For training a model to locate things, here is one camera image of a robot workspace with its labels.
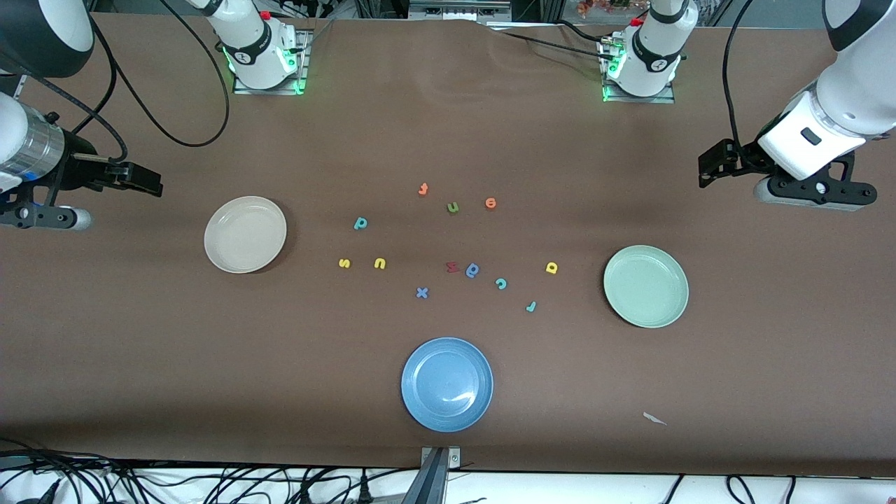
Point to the orange dried flowers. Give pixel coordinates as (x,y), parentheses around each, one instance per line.
(595,7)

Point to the blue plate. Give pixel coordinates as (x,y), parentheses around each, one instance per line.
(447,384)

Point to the beige brown plate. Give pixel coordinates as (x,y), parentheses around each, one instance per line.
(245,234)

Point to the grey metal rail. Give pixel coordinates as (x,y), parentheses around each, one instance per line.
(455,10)

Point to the white paper scrap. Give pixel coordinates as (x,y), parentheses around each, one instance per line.
(654,418)

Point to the green plate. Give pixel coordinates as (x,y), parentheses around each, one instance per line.
(646,286)

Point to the silver metal camera bracket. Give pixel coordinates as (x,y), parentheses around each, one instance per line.
(434,476)

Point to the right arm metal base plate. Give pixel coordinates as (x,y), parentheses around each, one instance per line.
(266,92)

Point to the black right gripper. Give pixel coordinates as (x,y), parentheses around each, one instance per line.
(75,166)

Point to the blue foam letter q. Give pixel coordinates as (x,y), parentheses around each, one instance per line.
(473,270)

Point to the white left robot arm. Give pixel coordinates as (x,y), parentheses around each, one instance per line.
(847,91)

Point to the black power plug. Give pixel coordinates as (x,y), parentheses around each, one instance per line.
(306,492)
(364,490)

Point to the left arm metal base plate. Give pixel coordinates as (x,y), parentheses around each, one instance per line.
(640,100)

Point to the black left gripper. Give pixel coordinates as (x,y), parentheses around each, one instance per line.
(740,160)

